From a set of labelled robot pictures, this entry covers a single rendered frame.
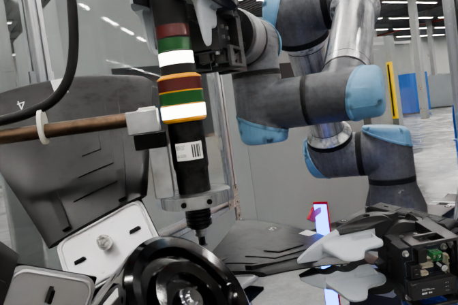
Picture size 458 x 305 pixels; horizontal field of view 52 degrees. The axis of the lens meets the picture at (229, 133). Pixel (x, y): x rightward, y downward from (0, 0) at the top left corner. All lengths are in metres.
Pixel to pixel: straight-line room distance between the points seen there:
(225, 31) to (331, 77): 0.19
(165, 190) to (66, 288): 0.13
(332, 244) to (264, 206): 3.92
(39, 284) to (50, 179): 0.17
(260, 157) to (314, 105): 3.73
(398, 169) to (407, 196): 0.07
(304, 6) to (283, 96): 0.36
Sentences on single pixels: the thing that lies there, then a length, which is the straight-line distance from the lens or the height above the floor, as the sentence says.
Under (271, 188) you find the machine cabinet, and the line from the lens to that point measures 4.49.
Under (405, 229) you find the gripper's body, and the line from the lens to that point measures 0.57.
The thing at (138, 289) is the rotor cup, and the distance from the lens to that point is 0.36.
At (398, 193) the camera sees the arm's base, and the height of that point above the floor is 1.10.
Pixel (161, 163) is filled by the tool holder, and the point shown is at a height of 1.32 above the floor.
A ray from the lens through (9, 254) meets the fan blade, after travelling 0.37.
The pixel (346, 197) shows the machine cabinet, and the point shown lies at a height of 0.26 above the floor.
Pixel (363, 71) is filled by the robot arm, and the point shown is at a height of 1.39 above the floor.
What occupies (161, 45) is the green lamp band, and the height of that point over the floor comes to 1.43.
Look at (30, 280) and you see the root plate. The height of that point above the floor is 1.26.
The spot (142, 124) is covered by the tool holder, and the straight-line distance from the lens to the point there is 0.45.
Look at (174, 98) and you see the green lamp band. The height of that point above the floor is 1.38.
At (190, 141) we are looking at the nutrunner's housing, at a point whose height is 1.34.
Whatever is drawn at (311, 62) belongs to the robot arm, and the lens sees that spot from 1.08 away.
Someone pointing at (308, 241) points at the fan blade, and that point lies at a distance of 0.65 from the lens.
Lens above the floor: 1.36
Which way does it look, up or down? 3 degrees down
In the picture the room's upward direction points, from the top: 8 degrees counter-clockwise
